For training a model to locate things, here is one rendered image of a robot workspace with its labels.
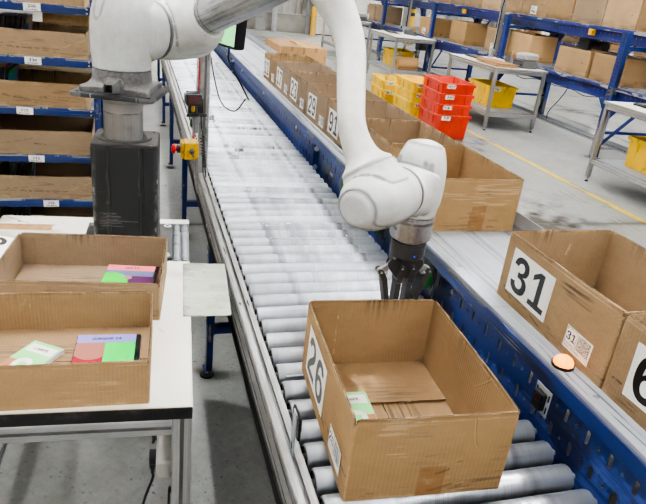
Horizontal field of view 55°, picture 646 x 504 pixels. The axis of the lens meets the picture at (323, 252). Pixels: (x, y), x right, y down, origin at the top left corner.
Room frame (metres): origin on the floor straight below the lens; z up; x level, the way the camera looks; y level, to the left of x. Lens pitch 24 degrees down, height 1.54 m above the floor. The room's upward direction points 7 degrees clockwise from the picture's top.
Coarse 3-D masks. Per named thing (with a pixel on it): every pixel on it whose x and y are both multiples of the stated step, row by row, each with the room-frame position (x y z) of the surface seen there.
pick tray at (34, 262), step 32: (32, 256) 1.48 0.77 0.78; (64, 256) 1.50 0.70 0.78; (96, 256) 1.52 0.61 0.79; (128, 256) 1.54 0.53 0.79; (160, 256) 1.56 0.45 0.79; (0, 288) 1.22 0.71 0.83; (32, 288) 1.23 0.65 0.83; (64, 288) 1.24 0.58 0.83; (96, 288) 1.26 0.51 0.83; (128, 288) 1.27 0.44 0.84; (160, 288) 1.31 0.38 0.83
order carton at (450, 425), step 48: (336, 336) 1.18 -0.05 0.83; (384, 336) 1.21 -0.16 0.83; (432, 336) 1.21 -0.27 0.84; (336, 384) 0.90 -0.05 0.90; (384, 384) 1.12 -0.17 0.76; (432, 384) 1.14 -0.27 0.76; (480, 384) 0.99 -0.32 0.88; (336, 432) 0.86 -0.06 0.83; (384, 432) 0.80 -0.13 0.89; (432, 432) 0.82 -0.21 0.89; (480, 432) 0.84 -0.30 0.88; (336, 480) 0.83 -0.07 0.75; (384, 480) 0.80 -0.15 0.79; (432, 480) 0.82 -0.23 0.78; (480, 480) 0.85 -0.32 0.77
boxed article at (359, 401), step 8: (352, 392) 1.06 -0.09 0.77; (360, 392) 1.06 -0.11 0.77; (352, 400) 1.03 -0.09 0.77; (360, 400) 1.04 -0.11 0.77; (368, 400) 1.04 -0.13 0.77; (360, 408) 1.01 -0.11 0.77; (368, 408) 1.01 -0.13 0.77; (360, 416) 0.99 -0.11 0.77; (368, 416) 0.99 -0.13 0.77; (376, 416) 0.99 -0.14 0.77
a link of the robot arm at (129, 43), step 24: (96, 0) 1.67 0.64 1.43; (120, 0) 1.65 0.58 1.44; (144, 0) 1.69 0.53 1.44; (96, 24) 1.65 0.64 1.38; (120, 24) 1.64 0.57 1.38; (144, 24) 1.68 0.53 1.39; (168, 24) 1.75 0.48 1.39; (96, 48) 1.65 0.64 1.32; (120, 48) 1.64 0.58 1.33; (144, 48) 1.68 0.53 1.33
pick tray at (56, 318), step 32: (0, 320) 1.16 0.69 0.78; (32, 320) 1.18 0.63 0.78; (64, 320) 1.20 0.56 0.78; (96, 320) 1.21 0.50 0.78; (128, 320) 1.23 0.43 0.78; (0, 352) 1.07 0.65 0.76; (64, 352) 1.10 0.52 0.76; (0, 384) 0.91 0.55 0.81; (32, 384) 0.92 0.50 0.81; (64, 384) 0.94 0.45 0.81; (96, 384) 0.95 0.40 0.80; (128, 384) 0.97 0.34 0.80
